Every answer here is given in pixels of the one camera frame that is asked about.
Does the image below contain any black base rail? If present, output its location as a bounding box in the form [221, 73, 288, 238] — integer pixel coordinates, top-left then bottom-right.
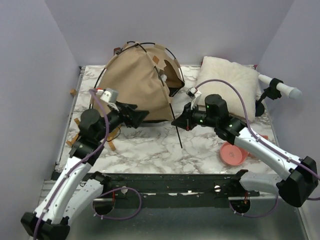
[79, 172, 263, 210]

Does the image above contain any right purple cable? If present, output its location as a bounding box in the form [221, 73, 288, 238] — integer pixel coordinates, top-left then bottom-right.
[193, 79, 320, 218]

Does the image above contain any white fluffy pillow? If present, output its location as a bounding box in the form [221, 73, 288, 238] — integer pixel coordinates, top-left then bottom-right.
[196, 56, 259, 122]

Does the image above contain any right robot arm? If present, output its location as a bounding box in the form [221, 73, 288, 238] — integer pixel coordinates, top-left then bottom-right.
[171, 94, 319, 208]

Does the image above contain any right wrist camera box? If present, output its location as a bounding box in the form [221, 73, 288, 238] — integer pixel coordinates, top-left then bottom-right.
[186, 87, 202, 110]

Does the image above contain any wooden block on edge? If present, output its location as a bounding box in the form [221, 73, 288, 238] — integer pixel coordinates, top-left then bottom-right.
[69, 88, 77, 97]

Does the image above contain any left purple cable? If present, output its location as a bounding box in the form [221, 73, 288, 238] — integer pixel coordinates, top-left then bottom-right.
[32, 88, 143, 240]

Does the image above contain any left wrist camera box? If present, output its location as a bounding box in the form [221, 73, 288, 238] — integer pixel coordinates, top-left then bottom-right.
[96, 88, 119, 104]

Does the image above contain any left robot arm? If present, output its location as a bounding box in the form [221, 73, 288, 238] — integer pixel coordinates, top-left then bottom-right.
[21, 102, 149, 240]

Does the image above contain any purple cable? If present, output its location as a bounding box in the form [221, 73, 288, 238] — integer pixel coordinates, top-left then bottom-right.
[193, 79, 320, 218]
[32, 88, 143, 240]

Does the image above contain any white microphone on mount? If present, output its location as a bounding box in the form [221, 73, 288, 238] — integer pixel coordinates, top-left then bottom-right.
[255, 74, 302, 117]

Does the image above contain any pink cat-ear pet bowl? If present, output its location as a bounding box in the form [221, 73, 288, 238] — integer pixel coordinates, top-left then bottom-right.
[219, 142, 249, 166]

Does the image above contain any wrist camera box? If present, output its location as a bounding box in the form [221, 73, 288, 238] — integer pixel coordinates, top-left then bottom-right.
[96, 88, 119, 104]
[186, 87, 202, 110]

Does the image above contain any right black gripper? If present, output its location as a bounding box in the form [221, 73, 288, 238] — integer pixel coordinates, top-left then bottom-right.
[172, 101, 218, 131]

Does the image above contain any wooden stand frame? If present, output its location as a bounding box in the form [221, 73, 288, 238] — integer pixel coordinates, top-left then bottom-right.
[66, 114, 122, 153]

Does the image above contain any brown wooden metronome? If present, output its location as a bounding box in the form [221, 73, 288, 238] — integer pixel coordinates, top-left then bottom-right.
[113, 47, 123, 56]

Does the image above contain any tan pet tent fabric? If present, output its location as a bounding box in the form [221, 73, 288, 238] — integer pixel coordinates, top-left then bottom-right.
[93, 42, 186, 123]

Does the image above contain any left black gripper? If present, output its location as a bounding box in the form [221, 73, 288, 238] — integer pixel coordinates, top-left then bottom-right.
[95, 100, 149, 141]

